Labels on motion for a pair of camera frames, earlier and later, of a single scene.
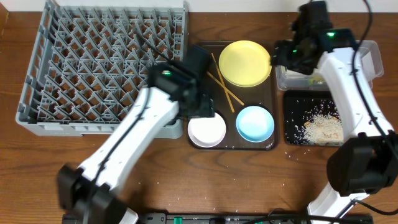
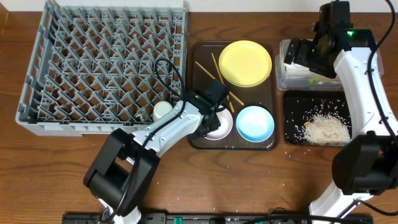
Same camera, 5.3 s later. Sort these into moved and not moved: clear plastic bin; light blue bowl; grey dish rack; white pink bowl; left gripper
Moved: left gripper; white pink bowl
Not moved: grey dish rack; light blue bowl; clear plastic bin
